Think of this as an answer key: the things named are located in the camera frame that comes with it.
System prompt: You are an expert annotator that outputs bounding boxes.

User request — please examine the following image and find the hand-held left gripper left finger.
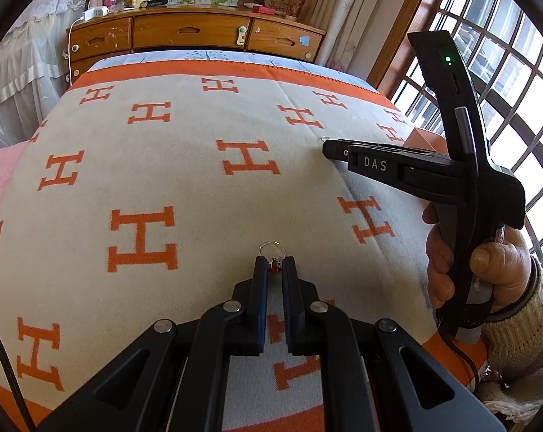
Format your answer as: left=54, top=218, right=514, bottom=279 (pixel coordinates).
left=35, top=256, right=270, bottom=432

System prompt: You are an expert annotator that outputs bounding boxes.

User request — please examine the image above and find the light blue patterned bedsheet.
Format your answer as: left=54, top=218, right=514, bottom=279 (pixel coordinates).
left=85, top=49, right=372, bottom=91

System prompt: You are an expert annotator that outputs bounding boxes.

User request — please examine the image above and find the wooden window frame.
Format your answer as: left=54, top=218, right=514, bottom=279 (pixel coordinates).
left=366, top=0, right=439, bottom=95

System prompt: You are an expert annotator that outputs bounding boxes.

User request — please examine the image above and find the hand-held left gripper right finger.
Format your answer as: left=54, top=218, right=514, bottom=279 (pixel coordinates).
left=281, top=256, right=506, bottom=432

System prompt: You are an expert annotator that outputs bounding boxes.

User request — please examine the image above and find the white cable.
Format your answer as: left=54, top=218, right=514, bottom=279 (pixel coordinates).
left=63, top=15, right=86, bottom=87

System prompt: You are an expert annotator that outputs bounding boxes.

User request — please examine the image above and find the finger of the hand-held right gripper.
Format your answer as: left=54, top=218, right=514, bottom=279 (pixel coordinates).
left=322, top=139, right=350, bottom=162
left=347, top=143, right=462, bottom=199

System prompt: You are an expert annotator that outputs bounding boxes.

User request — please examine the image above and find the metal window grille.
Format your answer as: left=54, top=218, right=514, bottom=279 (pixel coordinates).
left=391, top=0, right=543, bottom=275

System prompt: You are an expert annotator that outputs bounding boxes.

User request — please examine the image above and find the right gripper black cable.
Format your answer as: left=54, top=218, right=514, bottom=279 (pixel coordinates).
left=437, top=319, right=485, bottom=397

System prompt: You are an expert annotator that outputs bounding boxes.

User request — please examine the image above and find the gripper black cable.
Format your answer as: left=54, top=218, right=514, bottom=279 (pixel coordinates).
left=0, top=310, right=35, bottom=432
left=437, top=319, right=485, bottom=397

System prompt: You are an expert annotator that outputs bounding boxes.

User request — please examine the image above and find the white lace dust cover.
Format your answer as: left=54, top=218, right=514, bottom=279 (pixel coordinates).
left=0, top=0, right=97, bottom=151

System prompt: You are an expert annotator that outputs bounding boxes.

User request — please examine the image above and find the silver ring with red stone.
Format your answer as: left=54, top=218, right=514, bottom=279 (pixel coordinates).
left=258, top=240, right=287, bottom=275

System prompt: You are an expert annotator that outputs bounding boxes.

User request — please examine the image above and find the wooden desk with drawers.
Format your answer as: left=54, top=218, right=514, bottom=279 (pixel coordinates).
left=66, top=4, right=327, bottom=86

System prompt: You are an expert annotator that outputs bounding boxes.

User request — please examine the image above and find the white floral curtain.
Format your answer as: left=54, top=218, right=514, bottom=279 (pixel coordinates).
left=308, top=0, right=416, bottom=75

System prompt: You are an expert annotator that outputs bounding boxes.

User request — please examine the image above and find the orange and beige patterned blanket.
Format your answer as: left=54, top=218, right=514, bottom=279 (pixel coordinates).
left=0, top=60, right=488, bottom=432

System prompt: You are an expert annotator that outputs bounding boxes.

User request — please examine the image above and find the person's right hand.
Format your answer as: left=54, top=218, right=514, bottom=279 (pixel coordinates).
left=422, top=200, right=536, bottom=313

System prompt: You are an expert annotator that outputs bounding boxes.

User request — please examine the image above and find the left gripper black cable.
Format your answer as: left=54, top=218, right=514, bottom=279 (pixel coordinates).
left=0, top=310, right=35, bottom=432

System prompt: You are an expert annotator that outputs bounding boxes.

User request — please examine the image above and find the person's right forearm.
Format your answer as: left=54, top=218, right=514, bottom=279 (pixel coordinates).
left=472, top=256, right=543, bottom=424

